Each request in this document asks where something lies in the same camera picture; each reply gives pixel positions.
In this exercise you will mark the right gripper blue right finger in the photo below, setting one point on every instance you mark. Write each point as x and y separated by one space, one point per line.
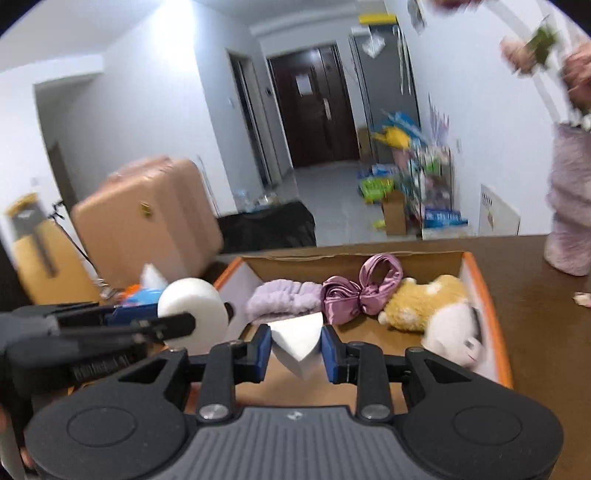
363 365

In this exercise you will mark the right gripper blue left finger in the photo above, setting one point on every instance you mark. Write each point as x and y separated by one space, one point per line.
226 366

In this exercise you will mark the pink satin bow scrunchie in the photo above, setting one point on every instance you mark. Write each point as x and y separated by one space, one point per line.
379 279

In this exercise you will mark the white round sponge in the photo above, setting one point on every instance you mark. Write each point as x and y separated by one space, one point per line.
203 302

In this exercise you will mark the yellow white plush toy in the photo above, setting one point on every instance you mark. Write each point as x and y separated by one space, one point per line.
442 312

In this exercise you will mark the lilac fuzzy headband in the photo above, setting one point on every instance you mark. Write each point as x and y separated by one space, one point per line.
283 298

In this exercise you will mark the yellow thermos jug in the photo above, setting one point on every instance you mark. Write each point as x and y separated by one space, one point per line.
48 265

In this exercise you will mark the red orange cardboard box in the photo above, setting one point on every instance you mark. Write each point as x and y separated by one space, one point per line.
236 280

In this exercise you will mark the blue tissue pack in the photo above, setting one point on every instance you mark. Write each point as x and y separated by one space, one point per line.
139 301

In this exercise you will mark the black bag on floor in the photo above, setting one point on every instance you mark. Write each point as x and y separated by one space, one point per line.
281 226

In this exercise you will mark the small cardboard box on floor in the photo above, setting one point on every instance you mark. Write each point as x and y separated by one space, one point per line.
394 210

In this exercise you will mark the pink ribbed suitcase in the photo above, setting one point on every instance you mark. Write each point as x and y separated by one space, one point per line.
153 211

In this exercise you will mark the yellow watering can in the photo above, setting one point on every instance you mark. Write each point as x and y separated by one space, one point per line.
394 137

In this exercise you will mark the pink fuzzy vase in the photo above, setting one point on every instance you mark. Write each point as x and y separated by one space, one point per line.
567 247

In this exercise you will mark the dark brown entrance door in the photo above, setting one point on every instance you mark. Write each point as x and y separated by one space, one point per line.
314 106

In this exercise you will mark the grey refrigerator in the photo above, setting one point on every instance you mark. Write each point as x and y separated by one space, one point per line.
385 74

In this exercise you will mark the yellow box on refrigerator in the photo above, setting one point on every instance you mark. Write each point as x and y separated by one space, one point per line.
378 18

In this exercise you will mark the dried pink rose bouquet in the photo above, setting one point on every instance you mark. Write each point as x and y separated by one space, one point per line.
532 51

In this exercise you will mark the wire storage rack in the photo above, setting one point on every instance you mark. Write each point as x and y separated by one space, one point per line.
427 180

